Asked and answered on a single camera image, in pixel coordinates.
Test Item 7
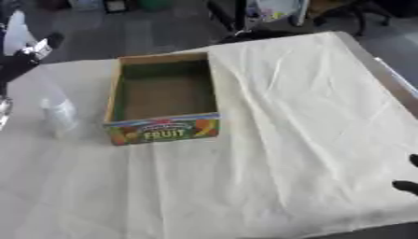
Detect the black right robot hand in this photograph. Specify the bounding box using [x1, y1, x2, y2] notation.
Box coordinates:
[390, 153, 418, 197]

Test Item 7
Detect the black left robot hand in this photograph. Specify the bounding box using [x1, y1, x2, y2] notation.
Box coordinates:
[0, 32, 67, 98]

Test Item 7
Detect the clear plastic bottle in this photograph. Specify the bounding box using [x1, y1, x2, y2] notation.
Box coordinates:
[39, 97, 82, 140]

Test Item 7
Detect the cardboard box with green inside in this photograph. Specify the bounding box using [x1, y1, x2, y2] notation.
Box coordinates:
[101, 51, 222, 147]

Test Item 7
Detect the black framed picture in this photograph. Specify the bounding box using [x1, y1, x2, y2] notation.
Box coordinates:
[103, 0, 131, 14]

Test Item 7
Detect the green bin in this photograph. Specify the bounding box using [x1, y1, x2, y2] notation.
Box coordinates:
[137, 0, 176, 11]

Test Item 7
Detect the black office chair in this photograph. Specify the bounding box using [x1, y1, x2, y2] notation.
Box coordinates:
[307, 0, 396, 37]

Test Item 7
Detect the white bag with colour print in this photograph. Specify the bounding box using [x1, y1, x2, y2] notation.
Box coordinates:
[244, 0, 311, 23]

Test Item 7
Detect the black tripod stand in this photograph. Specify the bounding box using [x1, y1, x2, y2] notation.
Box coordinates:
[205, 0, 304, 44]

